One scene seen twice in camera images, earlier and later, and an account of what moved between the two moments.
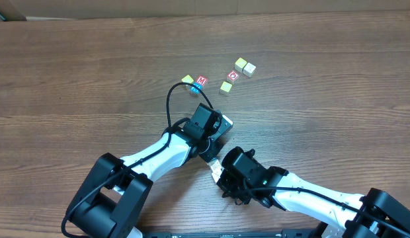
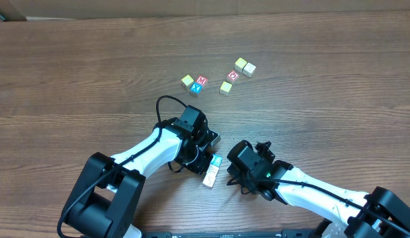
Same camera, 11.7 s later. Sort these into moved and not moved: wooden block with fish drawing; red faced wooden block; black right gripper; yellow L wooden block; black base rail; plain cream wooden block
Moved: black right gripper; wooden block with fish drawing
Not moved: red faced wooden block; black base rail; plain cream wooden block; yellow L wooden block
